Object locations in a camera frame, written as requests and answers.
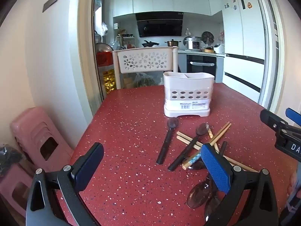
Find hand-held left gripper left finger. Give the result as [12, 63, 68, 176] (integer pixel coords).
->
[25, 142, 104, 226]

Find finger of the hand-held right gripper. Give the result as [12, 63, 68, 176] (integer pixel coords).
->
[260, 109, 301, 135]
[285, 108, 301, 123]

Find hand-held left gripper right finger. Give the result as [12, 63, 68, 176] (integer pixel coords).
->
[201, 143, 280, 226]

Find dotted wooden chopstick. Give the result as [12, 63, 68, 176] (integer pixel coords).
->
[208, 129, 220, 151]

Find white plastic utensil holder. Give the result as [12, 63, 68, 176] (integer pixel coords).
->
[163, 71, 215, 118]

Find person's right hand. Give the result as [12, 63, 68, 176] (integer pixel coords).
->
[290, 171, 301, 195]

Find person's blue trousers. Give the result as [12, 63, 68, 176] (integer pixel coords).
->
[280, 191, 301, 226]

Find stacked pink plastic stools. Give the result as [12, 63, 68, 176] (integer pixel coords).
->
[10, 107, 74, 173]

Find pink plastic stool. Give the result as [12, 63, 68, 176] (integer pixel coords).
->
[0, 163, 33, 218]

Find black plastic bag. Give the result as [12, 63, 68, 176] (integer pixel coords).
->
[0, 145, 24, 177]

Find white refrigerator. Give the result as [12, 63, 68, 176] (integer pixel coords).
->
[217, 0, 269, 94]

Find black built-in oven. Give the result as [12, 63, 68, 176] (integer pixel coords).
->
[186, 54, 217, 81]

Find gold foil package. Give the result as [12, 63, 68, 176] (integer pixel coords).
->
[103, 69, 116, 95]

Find small cardboard box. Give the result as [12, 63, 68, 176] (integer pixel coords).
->
[123, 74, 135, 89]

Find black round divided pan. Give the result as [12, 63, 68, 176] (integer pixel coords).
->
[202, 31, 215, 45]

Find bagged green vegetables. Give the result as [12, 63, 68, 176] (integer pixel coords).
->
[134, 72, 164, 89]

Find silver electric pressure cooker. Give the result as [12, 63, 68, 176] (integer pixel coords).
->
[183, 36, 203, 52]

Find red plastic crate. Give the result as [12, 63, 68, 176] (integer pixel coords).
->
[97, 53, 113, 67]

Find white flower-cutout storage cart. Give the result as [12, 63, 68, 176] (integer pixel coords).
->
[112, 47, 180, 90]

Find metal pot lid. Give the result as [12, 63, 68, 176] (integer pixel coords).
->
[96, 42, 115, 53]

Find white spice rack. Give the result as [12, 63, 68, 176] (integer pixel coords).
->
[116, 34, 137, 50]

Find black wok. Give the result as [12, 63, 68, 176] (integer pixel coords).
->
[142, 40, 160, 48]

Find hanging clear plastic bag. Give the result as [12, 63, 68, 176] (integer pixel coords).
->
[101, 21, 110, 37]

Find black range hood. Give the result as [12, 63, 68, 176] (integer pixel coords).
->
[136, 12, 184, 37]

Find white upper kitchen cabinets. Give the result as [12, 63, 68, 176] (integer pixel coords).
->
[113, 0, 223, 17]

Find sliding door frame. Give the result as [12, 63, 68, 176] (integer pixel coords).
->
[251, 0, 286, 113]
[78, 0, 104, 102]

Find grey wall panel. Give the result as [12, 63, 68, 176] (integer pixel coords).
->
[42, 0, 59, 13]

